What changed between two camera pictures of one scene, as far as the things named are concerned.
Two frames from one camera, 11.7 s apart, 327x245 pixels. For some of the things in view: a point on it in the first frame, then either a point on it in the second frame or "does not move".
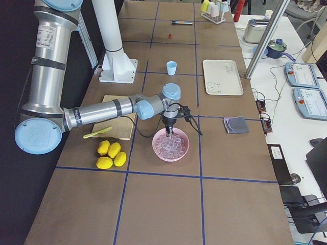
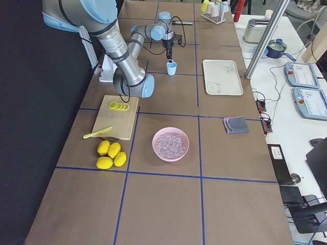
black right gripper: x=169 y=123 -> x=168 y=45
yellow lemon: x=103 y=147 does not move
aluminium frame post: x=265 y=42 does not move
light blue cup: x=171 y=66 does not move
